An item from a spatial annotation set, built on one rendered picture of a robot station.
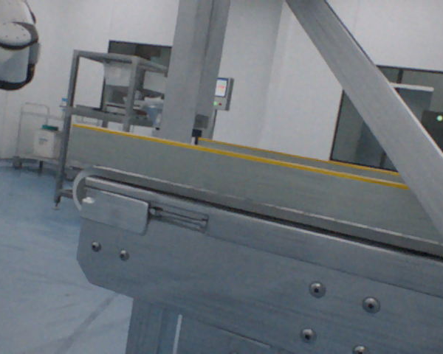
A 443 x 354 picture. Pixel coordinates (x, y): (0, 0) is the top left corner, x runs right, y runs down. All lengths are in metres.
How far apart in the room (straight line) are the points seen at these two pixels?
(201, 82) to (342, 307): 0.44
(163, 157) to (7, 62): 0.73
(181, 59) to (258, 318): 0.46
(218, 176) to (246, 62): 5.71
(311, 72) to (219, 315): 5.49
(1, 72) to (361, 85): 0.90
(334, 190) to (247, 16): 5.90
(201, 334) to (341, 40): 0.29
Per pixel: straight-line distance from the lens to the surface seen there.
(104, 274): 0.46
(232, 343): 0.46
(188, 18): 0.75
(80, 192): 0.47
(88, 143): 0.45
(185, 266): 0.41
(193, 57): 0.73
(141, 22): 6.89
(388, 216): 0.36
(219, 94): 3.48
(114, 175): 0.46
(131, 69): 4.39
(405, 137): 0.28
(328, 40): 0.34
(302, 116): 5.79
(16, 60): 1.11
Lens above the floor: 1.00
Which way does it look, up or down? 6 degrees down
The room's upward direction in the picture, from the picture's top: 10 degrees clockwise
